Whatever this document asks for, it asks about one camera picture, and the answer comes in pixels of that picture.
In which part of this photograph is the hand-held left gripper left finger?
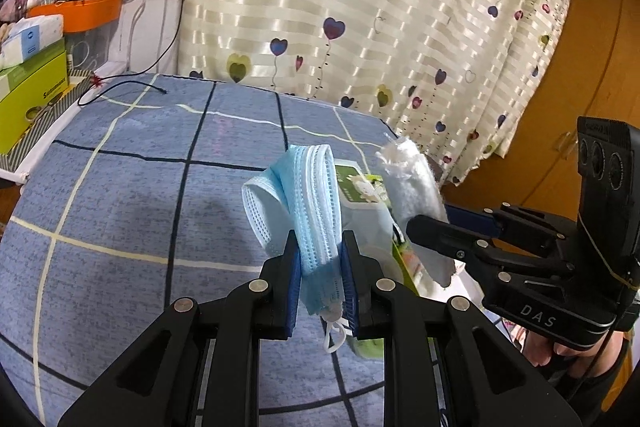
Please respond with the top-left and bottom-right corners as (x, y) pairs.
(57, 229), (303, 427)

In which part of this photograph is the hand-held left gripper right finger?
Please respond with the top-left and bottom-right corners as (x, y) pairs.
(341, 229), (583, 427)

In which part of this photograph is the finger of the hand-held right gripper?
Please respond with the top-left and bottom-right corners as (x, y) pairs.
(444, 202), (572, 254)
(406, 214), (577, 289)

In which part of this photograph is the green cardboard box white inside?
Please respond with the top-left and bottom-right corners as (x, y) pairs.
(350, 239), (426, 360)

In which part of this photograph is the white towel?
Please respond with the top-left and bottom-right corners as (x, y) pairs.
(376, 138), (457, 289)

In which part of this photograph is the blue face mask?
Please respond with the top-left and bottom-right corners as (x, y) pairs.
(241, 144), (348, 353)

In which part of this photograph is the person's right forearm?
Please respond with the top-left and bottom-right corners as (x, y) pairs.
(540, 332), (636, 413)

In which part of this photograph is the person's right hand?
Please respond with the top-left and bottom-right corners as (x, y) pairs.
(520, 332), (606, 370)

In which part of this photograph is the brown wooden wardrobe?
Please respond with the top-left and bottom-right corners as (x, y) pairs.
(440, 0), (640, 228)

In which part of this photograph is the blue checked blanket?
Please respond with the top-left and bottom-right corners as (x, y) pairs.
(0, 73), (501, 427)

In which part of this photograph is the black white striped box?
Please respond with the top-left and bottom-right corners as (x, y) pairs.
(0, 67), (103, 172)

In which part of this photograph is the clear plastic storage bin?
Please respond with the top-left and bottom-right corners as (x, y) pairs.
(65, 24), (123, 68)

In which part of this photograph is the lime green shoebox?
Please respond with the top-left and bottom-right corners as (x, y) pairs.
(0, 52), (69, 156)

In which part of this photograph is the orange plastic basket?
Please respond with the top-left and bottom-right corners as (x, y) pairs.
(26, 0), (124, 34)

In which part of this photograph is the blue white tissue pack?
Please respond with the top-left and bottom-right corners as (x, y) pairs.
(0, 14), (66, 68)

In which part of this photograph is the black cable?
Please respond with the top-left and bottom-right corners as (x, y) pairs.
(77, 2), (183, 105)

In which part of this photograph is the white cable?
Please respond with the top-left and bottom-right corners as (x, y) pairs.
(127, 0), (176, 72)

